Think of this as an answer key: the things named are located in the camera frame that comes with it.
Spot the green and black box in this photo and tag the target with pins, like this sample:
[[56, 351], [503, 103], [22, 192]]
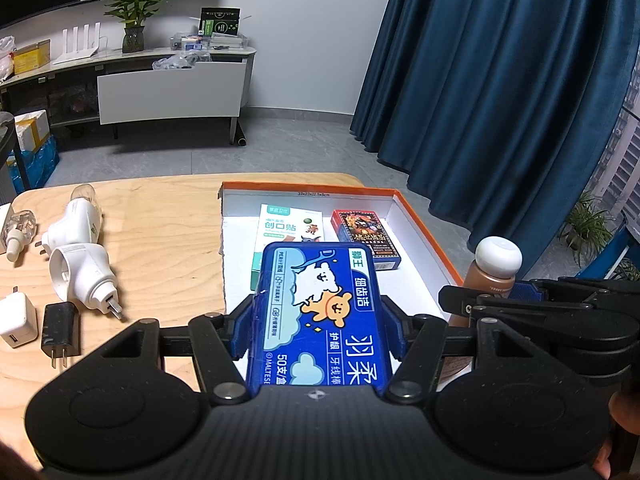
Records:
[[219, 22]]

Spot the black roll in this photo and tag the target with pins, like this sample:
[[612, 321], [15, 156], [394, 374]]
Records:
[[241, 135]]

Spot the clear plastic boxes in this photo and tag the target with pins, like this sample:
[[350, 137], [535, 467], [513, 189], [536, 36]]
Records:
[[210, 42]]

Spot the clear bottle with white cap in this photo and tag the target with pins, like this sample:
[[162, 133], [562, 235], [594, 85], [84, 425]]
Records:
[[17, 230]]

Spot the white plastic bag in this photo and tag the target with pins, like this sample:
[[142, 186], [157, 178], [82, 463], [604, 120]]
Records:
[[5, 62]]

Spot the blue and red card box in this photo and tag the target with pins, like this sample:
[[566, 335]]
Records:
[[365, 237]]

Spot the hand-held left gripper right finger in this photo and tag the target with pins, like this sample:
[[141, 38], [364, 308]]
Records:
[[392, 332]]

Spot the white plug charger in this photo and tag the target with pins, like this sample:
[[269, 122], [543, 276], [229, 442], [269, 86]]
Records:
[[17, 320]]

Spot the clear bag of small parts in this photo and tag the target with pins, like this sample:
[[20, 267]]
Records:
[[175, 61]]

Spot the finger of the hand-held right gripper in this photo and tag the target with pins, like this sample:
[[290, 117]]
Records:
[[526, 290], [452, 300]]

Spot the black plug charger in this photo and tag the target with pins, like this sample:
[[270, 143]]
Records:
[[60, 330]]

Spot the white plug-in heater with bottle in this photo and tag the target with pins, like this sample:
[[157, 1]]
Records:
[[72, 222]]

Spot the green plant in dark vase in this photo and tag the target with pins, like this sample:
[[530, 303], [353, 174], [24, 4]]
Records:
[[132, 40]]

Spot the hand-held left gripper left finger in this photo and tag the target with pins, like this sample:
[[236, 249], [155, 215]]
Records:
[[241, 330]]

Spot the brown bottle with white cap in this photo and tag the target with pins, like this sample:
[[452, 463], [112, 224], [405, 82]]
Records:
[[495, 259]]

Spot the blue floss pick box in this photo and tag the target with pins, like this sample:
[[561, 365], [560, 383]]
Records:
[[320, 320]]

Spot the green balcony plant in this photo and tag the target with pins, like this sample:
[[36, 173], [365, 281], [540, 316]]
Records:
[[587, 227]]

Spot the white television console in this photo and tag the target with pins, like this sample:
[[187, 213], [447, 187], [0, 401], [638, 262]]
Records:
[[50, 95]]

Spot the green bandage box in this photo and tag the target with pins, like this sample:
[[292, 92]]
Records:
[[287, 227]]

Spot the white router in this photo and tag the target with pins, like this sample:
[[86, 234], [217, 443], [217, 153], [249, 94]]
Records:
[[75, 55]]

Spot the person's right hand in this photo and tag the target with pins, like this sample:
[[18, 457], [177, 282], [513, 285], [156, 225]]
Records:
[[625, 417]]

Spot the blue plastic package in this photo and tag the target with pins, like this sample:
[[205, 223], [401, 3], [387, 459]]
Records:
[[40, 165]]

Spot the blue curtain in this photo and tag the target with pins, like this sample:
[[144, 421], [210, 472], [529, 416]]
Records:
[[475, 85]]

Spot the white and yellow cardboard box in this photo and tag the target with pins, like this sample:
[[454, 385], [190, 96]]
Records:
[[31, 132]]

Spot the orange and white cardboard box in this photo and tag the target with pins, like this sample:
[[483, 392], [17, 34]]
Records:
[[235, 280]]

